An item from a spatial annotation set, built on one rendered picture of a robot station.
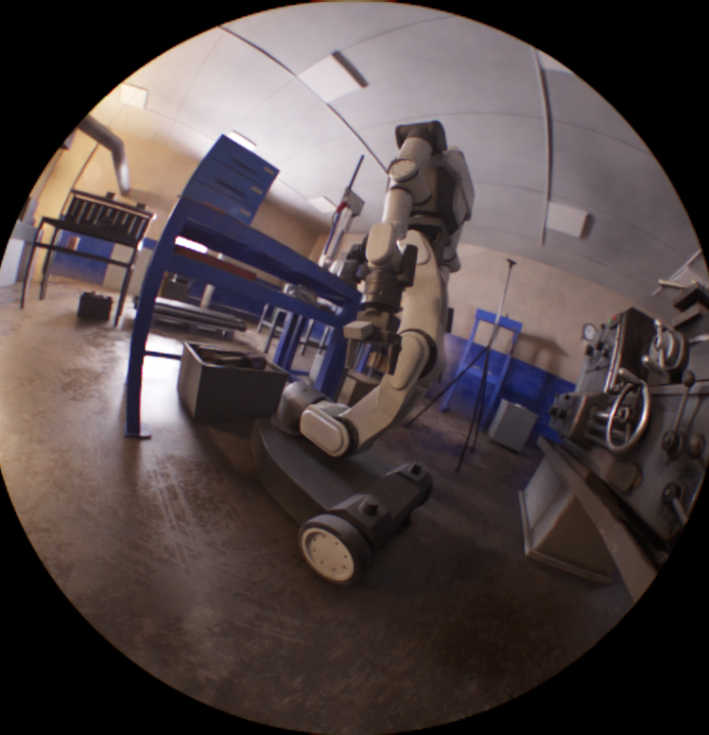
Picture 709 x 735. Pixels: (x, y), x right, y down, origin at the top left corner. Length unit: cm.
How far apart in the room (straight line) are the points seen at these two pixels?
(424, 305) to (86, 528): 109
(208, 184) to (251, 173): 21
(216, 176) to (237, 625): 140
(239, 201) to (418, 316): 89
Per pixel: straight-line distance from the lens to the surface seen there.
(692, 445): 46
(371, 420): 70
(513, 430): 321
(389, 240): 52
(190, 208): 89
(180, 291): 465
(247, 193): 117
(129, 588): 66
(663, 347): 70
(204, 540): 71
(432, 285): 67
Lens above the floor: 60
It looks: 7 degrees down
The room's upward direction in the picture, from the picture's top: 21 degrees clockwise
